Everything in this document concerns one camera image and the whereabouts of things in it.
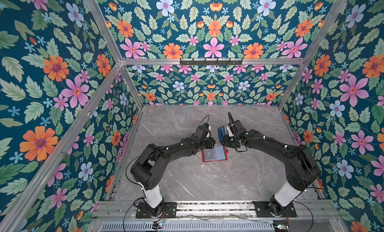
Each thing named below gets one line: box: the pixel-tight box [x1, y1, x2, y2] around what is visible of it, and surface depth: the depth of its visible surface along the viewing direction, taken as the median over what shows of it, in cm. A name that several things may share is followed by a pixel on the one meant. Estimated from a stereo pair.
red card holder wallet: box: [202, 146, 229, 162], surface depth 95 cm
